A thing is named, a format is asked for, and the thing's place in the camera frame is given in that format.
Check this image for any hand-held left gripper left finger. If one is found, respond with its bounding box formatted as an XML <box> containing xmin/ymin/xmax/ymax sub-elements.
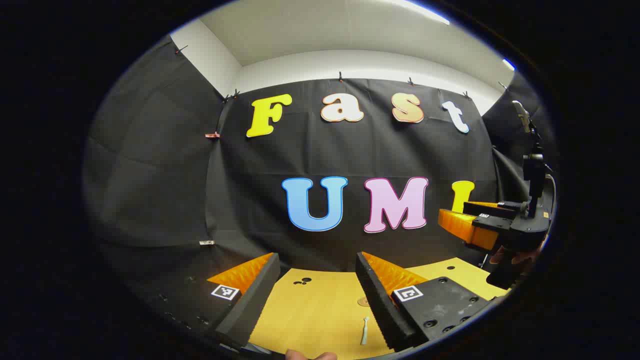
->
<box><xmin>142</xmin><ymin>252</ymin><xmax>282</xmax><ymax>350</ymax></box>

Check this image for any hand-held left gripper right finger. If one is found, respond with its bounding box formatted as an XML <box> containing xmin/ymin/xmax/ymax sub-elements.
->
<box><xmin>356</xmin><ymin>252</ymin><xmax>493</xmax><ymax>352</ymax></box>

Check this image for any wooden desktop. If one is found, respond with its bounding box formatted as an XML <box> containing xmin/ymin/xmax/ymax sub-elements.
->
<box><xmin>247</xmin><ymin>257</ymin><xmax>511</xmax><ymax>360</ymax></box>

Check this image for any black backdrop cloth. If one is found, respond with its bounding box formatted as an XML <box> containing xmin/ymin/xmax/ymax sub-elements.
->
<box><xmin>82</xmin><ymin>37</ymin><xmax>556</xmax><ymax>301</ymax></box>

